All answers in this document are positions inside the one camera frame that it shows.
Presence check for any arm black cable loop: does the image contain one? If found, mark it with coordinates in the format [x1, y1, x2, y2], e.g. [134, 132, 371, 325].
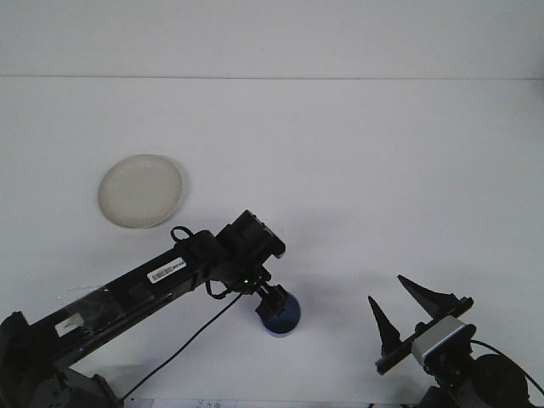
[169, 226, 195, 246]

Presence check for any arm long black cable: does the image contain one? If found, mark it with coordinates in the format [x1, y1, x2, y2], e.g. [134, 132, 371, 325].
[471, 338, 544, 394]
[121, 278, 256, 403]

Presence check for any pale blue cup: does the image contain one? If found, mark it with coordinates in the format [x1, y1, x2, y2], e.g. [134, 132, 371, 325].
[260, 292, 303, 340]

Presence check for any pale round plate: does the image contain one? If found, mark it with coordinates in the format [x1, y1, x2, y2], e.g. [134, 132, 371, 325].
[98, 153, 184, 230]

